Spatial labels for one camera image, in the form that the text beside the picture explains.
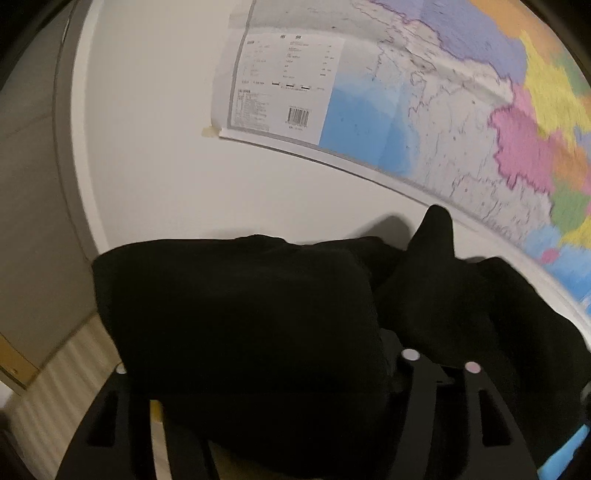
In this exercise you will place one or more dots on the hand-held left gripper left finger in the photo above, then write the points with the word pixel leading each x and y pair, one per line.
pixel 108 415

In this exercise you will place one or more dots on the colourful wall map poster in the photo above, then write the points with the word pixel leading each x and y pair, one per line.
pixel 415 92

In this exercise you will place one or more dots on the piece of adhesive tape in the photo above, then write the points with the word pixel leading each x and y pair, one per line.
pixel 210 131

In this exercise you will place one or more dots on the large black garment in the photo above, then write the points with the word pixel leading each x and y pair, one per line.
pixel 254 314

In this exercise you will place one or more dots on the blue bed sheet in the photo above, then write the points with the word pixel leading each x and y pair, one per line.
pixel 570 450

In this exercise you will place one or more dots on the grey door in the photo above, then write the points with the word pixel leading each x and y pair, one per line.
pixel 32 230

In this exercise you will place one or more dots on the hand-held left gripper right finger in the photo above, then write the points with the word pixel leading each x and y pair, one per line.
pixel 408 371

